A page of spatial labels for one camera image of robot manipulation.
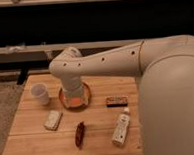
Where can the orange round plate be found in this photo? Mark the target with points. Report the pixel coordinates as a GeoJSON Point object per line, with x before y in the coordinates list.
{"type": "Point", "coordinates": [86, 100]}

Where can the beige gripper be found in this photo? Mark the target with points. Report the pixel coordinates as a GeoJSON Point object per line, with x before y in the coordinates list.
{"type": "Point", "coordinates": [73, 91]}

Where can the white plastic bottle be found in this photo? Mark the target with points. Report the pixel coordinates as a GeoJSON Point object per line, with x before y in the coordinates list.
{"type": "Point", "coordinates": [120, 132]}

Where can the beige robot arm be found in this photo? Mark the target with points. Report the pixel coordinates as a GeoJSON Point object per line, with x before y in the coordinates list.
{"type": "Point", "coordinates": [165, 68]}

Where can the wooden shelf rail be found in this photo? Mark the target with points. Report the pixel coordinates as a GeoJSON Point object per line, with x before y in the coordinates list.
{"type": "Point", "coordinates": [39, 52]}

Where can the translucent plastic cup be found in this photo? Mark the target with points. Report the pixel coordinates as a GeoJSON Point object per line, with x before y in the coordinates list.
{"type": "Point", "coordinates": [39, 92]}

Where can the brown rectangular snack bar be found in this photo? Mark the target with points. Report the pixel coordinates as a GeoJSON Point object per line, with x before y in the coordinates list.
{"type": "Point", "coordinates": [116, 101]}

